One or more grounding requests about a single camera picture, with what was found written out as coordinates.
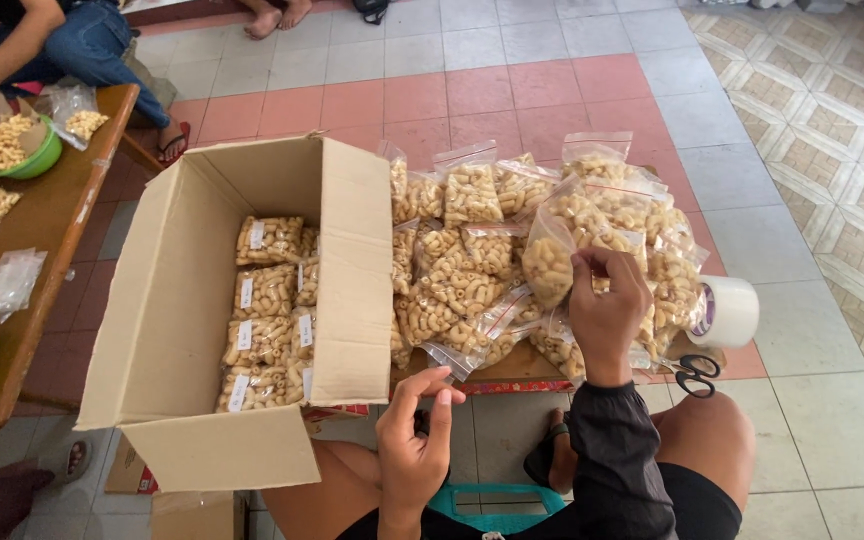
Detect person's right hand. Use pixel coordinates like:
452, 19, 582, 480
567, 246, 655, 388

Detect person's left hand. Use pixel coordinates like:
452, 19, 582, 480
375, 366, 468, 513

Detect clear macaroni snack bag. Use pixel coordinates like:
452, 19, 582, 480
520, 205, 580, 312

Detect person's left leg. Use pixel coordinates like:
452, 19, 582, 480
261, 438, 403, 540

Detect person's leg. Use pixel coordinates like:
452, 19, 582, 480
261, 438, 403, 540
548, 390, 757, 540

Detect teal plastic stool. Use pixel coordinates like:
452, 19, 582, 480
427, 483, 567, 536

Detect low wooden board table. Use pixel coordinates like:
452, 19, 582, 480
390, 330, 727, 396

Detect white packing tape roll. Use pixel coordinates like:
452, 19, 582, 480
684, 274, 762, 351

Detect person's black sandal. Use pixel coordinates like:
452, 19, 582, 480
522, 420, 576, 493

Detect pile of unlabelled snack packets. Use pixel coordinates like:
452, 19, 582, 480
375, 131, 712, 384

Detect person's right leg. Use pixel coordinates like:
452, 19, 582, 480
548, 390, 757, 540

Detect rows of labelled snack packets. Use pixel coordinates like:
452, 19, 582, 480
215, 215, 321, 414

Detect small closed cardboard carton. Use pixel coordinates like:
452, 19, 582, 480
150, 490, 250, 540

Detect open brown cardboard box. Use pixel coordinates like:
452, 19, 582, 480
74, 132, 396, 495

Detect flat printed cardboard sheet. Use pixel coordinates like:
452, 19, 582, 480
105, 435, 160, 496

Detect black bag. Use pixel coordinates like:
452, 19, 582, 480
351, 0, 393, 26

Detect long brown wooden table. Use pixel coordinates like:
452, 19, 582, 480
0, 83, 141, 431

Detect heap of empty plastic bags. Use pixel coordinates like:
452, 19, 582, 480
0, 248, 49, 325

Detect open snack bag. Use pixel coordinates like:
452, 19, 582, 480
36, 84, 111, 152

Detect green bowl of snacks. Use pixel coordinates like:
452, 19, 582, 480
0, 113, 65, 181

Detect black handled scissors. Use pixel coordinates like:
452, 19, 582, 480
657, 353, 723, 399

